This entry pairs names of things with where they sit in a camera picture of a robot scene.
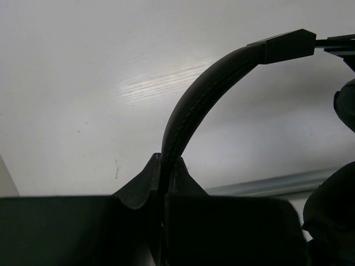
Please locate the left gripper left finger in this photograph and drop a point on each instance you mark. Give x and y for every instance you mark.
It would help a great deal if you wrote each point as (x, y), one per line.
(118, 229)

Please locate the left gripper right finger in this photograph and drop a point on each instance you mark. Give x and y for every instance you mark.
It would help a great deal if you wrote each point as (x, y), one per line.
(218, 230)

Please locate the aluminium rail front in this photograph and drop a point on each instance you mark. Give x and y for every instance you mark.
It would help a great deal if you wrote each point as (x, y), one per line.
(276, 186)

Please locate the black headset with cable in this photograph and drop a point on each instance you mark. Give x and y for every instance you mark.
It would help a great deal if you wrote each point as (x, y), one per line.
(328, 215)

